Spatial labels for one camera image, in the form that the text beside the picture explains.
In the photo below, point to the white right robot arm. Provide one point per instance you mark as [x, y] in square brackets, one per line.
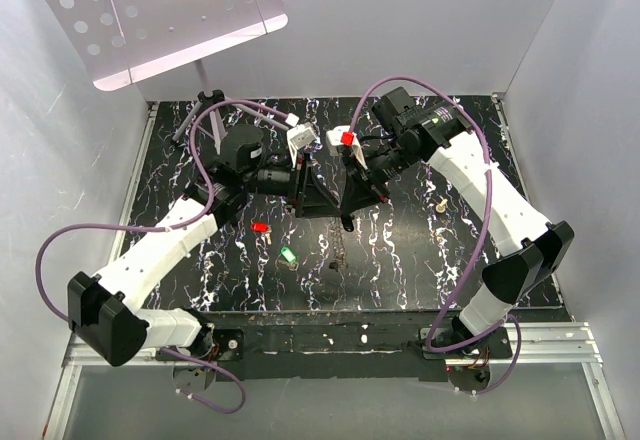
[530, 246]

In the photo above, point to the key with green tag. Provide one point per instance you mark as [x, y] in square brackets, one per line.
[288, 258]

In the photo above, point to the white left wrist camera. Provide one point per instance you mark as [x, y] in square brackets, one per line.
[298, 136]

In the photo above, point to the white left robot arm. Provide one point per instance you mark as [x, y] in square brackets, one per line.
[106, 310]

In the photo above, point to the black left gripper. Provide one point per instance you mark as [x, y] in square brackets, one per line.
[313, 200]

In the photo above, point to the key with red tag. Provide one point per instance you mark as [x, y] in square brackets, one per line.
[262, 229]

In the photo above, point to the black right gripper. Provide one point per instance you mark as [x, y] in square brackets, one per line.
[361, 190]

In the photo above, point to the aluminium front rail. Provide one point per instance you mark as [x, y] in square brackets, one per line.
[557, 390]

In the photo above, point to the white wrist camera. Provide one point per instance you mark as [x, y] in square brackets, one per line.
[345, 145]
[298, 136]

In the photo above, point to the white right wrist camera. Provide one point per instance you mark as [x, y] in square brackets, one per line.
[345, 145]

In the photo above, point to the white perforated music stand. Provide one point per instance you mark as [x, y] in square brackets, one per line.
[94, 53]

